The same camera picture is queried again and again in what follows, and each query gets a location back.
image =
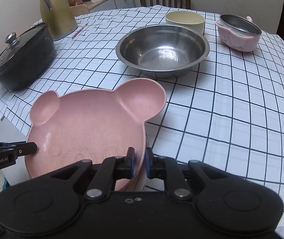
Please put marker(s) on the small tan wooden chair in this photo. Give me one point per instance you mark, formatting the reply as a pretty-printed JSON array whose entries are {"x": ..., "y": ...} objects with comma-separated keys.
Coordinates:
[{"x": 80, "y": 9}]

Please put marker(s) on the glass pot lid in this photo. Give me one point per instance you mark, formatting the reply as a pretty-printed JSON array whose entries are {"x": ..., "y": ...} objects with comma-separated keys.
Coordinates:
[{"x": 17, "y": 52}]

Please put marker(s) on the white black checked tablecloth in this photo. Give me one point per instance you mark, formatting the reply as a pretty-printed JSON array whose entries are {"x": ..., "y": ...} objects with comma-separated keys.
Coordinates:
[{"x": 206, "y": 104}]

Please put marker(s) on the cream round bowl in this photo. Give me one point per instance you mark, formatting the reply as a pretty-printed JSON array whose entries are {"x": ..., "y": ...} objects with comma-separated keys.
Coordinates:
[{"x": 194, "y": 27}]

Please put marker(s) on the pink pig bowl steel liner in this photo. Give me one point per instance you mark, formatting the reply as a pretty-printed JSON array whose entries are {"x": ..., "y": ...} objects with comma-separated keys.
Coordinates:
[{"x": 239, "y": 42}]

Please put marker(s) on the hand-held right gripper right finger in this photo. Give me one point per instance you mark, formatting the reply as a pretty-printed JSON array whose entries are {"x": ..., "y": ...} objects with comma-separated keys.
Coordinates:
[{"x": 147, "y": 163}]

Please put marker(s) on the pink pen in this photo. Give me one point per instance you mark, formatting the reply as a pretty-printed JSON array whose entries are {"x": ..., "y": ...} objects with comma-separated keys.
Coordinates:
[{"x": 78, "y": 31}]

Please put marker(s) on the black cooking pot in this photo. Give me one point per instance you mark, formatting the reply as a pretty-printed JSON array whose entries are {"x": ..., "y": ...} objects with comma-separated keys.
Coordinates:
[{"x": 32, "y": 67}]

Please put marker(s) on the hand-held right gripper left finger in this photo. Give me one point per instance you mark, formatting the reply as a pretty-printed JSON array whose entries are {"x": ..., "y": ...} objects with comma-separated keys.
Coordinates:
[{"x": 132, "y": 163}]

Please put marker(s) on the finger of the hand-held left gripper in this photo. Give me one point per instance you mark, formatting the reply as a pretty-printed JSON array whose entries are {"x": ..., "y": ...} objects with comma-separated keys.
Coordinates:
[{"x": 24, "y": 148}]

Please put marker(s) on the pink bear-shaped plate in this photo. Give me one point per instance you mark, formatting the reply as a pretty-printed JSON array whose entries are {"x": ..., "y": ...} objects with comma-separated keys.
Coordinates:
[{"x": 89, "y": 124}]

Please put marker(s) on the large stainless steel bowl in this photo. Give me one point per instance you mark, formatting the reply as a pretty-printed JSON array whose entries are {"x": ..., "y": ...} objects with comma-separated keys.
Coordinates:
[{"x": 161, "y": 52}]

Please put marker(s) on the gold thermos kettle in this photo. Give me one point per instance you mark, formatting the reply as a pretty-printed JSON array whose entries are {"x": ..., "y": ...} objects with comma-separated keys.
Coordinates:
[{"x": 57, "y": 17}]

